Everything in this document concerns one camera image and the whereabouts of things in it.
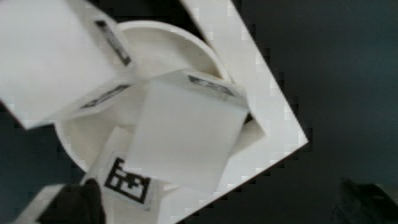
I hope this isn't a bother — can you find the white stool leg large tag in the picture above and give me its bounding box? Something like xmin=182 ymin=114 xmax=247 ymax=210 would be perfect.
xmin=84 ymin=127 xmax=158 ymax=212

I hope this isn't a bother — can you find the white fence wall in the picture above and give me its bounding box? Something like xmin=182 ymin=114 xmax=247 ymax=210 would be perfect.
xmin=180 ymin=0 xmax=308 ymax=148
xmin=153 ymin=140 xmax=306 ymax=224

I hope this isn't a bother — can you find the white round stool seat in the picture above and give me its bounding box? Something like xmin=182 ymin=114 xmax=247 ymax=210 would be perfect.
xmin=55 ymin=20 xmax=247 ymax=171

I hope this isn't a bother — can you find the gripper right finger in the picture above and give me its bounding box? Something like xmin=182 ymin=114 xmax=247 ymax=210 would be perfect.
xmin=333 ymin=179 xmax=398 ymax=224

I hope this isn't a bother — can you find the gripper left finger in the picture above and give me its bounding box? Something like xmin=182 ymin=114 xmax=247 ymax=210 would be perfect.
xmin=11 ymin=177 xmax=109 ymax=224

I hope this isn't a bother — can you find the white front fence wall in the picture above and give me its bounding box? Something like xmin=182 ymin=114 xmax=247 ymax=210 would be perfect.
xmin=153 ymin=140 xmax=306 ymax=224

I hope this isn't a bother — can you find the white right fence wall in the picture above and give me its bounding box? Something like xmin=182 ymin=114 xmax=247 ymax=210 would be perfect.
xmin=180 ymin=0 xmax=308 ymax=148

